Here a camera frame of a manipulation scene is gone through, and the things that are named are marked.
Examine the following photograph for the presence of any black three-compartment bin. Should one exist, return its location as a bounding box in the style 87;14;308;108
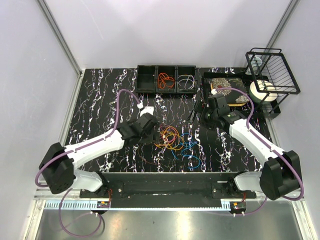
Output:
135;65;198;95

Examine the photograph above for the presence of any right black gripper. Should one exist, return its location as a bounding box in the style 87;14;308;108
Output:
186;100;218;132

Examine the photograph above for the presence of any orange cable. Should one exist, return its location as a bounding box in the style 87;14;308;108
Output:
157;72;176;90

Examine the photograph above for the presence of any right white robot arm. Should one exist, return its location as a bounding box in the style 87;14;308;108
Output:
190;94;304;200

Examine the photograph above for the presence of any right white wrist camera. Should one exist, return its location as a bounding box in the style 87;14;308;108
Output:
211;89;219;96

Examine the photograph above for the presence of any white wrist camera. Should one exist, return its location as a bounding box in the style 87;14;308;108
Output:
137;102;155;117
211;89;219;96

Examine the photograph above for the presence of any blue cable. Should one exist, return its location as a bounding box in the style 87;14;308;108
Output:
179;132;202;171

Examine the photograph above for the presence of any pink cable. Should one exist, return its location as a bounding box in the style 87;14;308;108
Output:
159;123;181;141

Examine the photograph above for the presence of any black tray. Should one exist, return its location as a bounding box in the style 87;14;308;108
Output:
201;71;270;116

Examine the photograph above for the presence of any black wire dish rack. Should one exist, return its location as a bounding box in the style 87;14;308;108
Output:
245;47;301;119

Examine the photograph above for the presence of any pale blue cup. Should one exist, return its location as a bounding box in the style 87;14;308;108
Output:
245;56;263;75

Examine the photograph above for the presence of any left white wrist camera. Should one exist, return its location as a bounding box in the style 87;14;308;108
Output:
137;102;155;117

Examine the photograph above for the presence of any yellow cable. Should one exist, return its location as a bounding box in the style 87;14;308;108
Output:
154;131;186;151

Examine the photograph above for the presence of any white ceramic bowl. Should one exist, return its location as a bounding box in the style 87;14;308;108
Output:
249;79;278;104

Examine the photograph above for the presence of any brown cable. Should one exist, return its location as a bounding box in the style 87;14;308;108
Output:
138;144;181;166

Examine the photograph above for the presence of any white cable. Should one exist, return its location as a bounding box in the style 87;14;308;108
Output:
177;74;196;91

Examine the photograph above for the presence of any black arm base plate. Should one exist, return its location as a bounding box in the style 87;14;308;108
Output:
79;171;258;209

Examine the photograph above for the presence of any aluminium ruler rail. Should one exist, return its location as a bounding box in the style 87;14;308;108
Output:
60;200;241;212

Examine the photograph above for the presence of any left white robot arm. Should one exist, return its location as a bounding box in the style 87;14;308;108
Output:
39;112;160;198

